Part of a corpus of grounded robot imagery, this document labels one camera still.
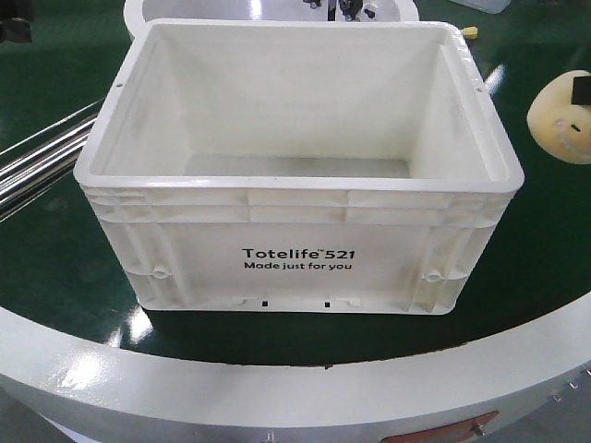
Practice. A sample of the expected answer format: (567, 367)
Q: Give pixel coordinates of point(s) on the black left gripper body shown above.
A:
(16, 30)

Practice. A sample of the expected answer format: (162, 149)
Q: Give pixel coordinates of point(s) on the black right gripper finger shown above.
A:
(581, 90)

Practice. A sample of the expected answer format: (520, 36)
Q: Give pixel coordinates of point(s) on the cream plush ball toy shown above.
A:
(560, 128)

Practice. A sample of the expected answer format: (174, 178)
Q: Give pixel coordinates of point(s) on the white Totelife plastic crate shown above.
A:
(298, 166)

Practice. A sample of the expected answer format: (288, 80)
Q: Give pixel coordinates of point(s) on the small yellow toy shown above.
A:
(470, 33)

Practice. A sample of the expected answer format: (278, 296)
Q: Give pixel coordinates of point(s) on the chrome roller rails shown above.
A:
(31, 165)

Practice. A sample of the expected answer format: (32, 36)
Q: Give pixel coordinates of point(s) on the red warning label plate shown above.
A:
(455, 432)

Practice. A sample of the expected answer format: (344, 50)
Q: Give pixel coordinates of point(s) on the white outer turntable rim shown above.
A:
(113, 395)

